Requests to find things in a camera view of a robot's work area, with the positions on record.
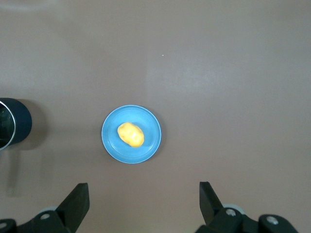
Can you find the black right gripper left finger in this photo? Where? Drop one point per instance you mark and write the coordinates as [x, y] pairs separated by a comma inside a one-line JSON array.
[[73, 208]]

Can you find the yellow potato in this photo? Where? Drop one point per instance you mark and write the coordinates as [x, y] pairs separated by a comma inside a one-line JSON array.
[[131, 134]]

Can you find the brown table cover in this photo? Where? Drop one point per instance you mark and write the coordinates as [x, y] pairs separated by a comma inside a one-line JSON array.
[[194, 72]]

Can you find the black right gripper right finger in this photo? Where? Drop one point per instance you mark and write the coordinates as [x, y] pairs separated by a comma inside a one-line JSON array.
[[213, 213]]

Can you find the blue round plate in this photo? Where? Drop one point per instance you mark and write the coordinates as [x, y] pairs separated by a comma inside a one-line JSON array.
[[145, 145]]

